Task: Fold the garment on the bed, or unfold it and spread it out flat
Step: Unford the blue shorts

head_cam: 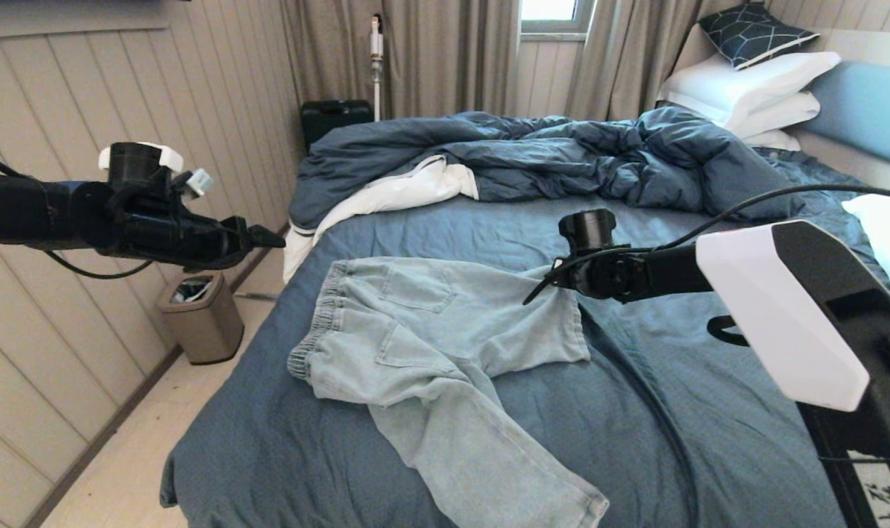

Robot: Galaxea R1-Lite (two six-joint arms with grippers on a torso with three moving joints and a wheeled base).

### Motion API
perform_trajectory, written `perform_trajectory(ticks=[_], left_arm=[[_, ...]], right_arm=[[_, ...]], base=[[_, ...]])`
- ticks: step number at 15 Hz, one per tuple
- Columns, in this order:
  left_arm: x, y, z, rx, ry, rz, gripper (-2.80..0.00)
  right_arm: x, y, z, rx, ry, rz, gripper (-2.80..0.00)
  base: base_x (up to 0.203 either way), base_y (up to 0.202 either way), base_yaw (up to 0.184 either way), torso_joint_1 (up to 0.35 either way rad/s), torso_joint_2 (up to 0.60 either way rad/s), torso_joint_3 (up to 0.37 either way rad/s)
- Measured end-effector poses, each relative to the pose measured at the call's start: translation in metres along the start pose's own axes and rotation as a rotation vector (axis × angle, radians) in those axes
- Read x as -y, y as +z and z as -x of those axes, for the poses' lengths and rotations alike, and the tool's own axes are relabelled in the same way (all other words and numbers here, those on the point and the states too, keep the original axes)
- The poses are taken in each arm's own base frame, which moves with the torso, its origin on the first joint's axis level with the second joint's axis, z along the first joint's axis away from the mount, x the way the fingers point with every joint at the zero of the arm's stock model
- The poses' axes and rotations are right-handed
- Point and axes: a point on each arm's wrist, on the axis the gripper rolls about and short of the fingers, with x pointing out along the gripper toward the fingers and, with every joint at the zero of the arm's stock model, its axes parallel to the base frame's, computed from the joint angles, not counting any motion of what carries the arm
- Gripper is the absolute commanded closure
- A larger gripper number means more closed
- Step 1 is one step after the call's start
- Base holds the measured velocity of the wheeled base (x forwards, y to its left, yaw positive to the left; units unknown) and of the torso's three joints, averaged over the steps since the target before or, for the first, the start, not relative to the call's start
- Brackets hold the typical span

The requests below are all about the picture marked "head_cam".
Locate window with grey frame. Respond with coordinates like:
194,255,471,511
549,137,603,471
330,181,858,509
519,0,596,41

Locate brown trash bin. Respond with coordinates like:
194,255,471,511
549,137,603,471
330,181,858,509
157,273,246,366

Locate wide beige curtain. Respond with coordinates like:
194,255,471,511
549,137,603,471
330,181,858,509
280,0,520,122

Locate flat white pillow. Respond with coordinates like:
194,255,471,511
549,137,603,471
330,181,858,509
723,92,820,142

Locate small white pillow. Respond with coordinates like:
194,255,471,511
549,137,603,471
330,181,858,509
738,130,800,153

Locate large white pillow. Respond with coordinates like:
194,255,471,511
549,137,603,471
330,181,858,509
657,51,840,131

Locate beige bed frame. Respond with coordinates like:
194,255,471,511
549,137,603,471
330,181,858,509
672,28,890,193

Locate dark blue white-lined duvet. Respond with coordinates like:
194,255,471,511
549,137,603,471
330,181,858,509
282,109,805,283

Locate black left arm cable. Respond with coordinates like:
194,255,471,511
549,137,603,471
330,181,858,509
0,147,156,281

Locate dark geometric patterned cushion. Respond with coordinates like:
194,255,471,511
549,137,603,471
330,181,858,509
697,2,820,72

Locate black hard suitcase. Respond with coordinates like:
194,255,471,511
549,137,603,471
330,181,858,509
300,100,374,155

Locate left wrist camera white cap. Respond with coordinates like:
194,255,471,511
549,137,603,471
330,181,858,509
98,142,215,202

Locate light blue denim shorts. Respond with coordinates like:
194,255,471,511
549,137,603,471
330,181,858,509
287,257,610,528

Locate narrow beige curtain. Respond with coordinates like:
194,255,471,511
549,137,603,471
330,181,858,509
564,0,710,124

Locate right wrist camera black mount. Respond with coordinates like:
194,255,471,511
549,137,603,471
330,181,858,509
558,209,619,254

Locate blue bed sheet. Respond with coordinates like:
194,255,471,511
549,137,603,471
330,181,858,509
158,150,890,528

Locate light blue padded headboard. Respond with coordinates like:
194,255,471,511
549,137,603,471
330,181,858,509
804,61,890,173

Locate white stick vacuum cleaner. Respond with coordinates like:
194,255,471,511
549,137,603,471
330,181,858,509
369,16,384,123

